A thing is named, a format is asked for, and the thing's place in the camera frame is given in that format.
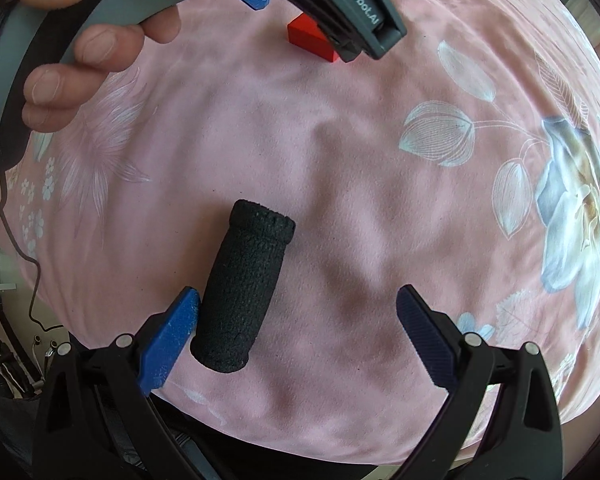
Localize red block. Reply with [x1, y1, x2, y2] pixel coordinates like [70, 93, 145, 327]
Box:
[286, 12, 342, 63]

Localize pink floral blanket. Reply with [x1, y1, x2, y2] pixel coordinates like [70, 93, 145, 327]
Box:
[0, 0, 600, 461]

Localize dark bag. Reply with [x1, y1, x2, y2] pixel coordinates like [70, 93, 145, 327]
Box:
[0, 342, 46, 401]

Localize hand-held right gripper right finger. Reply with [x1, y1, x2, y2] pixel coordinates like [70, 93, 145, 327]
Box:
[395, 285, 563, 480]

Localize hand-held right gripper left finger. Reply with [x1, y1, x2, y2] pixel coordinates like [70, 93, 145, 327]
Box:
[32, 287, 201, 480]

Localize person's left hand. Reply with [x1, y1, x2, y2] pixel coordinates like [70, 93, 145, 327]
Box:
[17, 0, 183, 131]

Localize black cable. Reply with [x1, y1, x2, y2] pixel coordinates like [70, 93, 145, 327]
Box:
[0, 170, 63, 333]

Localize black foam tube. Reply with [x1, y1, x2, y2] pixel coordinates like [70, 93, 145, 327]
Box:
[189, 199, 297, 373]

